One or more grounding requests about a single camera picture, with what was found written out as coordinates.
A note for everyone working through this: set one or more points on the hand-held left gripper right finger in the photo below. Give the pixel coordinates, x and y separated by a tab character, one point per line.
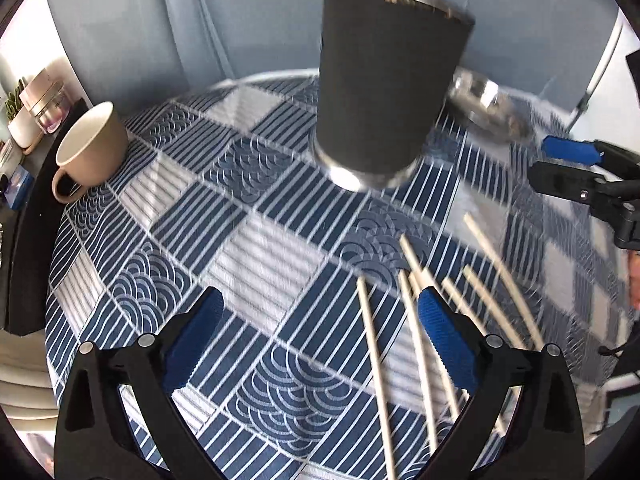
447	340

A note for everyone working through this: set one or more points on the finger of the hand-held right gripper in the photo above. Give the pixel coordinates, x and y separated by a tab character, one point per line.
565	180
570	148

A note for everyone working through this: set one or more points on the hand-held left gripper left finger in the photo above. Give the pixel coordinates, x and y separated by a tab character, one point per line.
196	340

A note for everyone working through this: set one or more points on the pile of bamboo chopsticks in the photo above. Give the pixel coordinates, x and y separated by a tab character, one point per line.
371	340

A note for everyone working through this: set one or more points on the black chopstick holder cup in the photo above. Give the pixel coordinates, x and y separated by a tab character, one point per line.
390	85

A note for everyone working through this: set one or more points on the shiny metal bowl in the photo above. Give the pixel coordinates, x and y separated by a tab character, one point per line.
480	95

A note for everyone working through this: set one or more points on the blue patterned tablecloth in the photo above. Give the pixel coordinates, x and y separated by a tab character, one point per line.
280	240

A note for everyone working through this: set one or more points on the white ribbed object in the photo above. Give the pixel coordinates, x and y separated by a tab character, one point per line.
22	385

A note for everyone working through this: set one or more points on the beige ceramic mug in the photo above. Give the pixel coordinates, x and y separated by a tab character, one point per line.
95	145

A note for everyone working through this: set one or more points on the blue box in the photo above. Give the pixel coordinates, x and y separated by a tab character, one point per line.
17	187

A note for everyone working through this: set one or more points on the pink glass jar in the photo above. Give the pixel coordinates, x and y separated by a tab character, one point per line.
52	107

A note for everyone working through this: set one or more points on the white plant pot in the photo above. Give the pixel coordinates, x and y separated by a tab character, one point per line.
22	127

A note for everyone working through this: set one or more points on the grey-blue curtain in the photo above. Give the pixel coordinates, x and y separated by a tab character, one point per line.
225	20

